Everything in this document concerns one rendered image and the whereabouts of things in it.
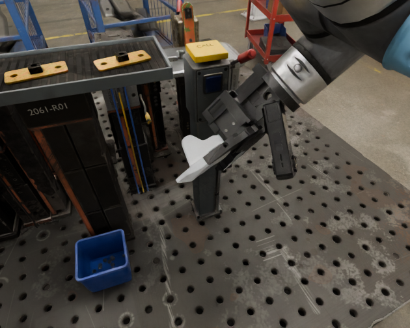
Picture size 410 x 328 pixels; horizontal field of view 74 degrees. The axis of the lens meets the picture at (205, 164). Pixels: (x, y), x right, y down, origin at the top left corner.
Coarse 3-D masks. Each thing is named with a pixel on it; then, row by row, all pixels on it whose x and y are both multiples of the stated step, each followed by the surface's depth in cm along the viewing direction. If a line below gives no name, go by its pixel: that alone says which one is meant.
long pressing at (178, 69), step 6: (222, 42) 90; (168, 48) 88; (174, 48) 87; (180, 48) 87; (228, 48) 87; (168, 54) 84; (174, 54) 84; (234, 54) 84; (180, 60) 81; (174, 66) 78; (180, 66) 78; (240, 66) 80; (174, 72) 75; (180, 72) 75
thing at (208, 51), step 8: (216, 40) 49; (192, 48) 47; (200, 48) 47; (208, 48) 47; (216, 48) 47; (224, 48) 47; (192, 56) 46; (200, 56) 45; (208, 56) 45; (216, 56) 46; (224, 56) 46
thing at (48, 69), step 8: (32, 64) 40; (40, 64) 40; (48, 64) 42; (56, 64) 42; (64, 64) 42; (8, 72) 40; (16, 72) 40; (24, 72) 40; (32, 72) 39; (40, 72) 40; (48, 72) 40; (56, 72) 40; (64, 72) 40; (8, 80) 38; (16, 80) 38; (24, 80) 38
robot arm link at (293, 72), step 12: (288, 60) 36; (300, 60) 35; (276, 72) 37; (288, 72) 36; (300, 72) 36; (312, 72) 35; (288, 84) 36; (300, 84) 36; (312, 84) 36; (324, 84) 37; (300, 96) 37; (312, 96) 38
